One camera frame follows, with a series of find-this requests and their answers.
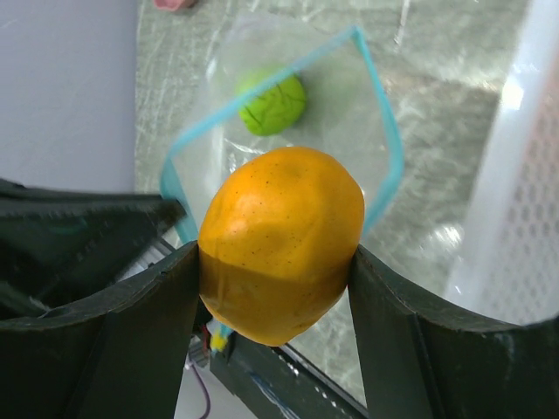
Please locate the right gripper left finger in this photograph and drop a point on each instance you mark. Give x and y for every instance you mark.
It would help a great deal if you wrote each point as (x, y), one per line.
(118, 353)

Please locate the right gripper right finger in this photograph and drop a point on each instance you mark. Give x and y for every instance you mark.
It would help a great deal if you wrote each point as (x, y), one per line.
(421, 356)

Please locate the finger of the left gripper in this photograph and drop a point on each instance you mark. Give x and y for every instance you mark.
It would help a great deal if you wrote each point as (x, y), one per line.
(61, 246)

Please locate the yellow orange mango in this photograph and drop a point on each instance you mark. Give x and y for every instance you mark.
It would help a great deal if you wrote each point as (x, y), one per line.
(277, 242)

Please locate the green wrinkled fruit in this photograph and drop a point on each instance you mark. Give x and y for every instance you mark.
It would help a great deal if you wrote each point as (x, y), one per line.
(276, 109)

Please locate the clear zip top bag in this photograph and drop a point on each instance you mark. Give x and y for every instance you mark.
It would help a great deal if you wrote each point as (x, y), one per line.
(347, 117)

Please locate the white plastic basket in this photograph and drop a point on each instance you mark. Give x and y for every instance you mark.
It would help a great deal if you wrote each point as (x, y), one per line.
(507, 264)

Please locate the pink dotted plate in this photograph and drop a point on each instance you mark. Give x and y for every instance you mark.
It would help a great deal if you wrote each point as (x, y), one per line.
(173, 5)

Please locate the black base frame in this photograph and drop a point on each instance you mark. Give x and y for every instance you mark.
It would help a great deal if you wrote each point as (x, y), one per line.
(275, 382)

